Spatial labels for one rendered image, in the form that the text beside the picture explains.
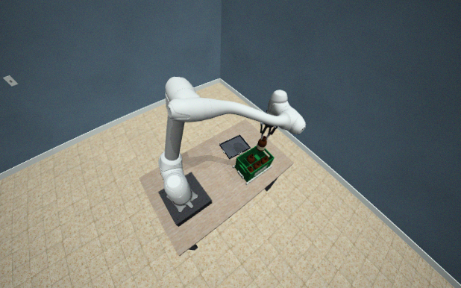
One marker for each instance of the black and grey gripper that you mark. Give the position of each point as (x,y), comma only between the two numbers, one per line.
(267,126)

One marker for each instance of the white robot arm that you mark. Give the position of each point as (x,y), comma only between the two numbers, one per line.
(188,106)

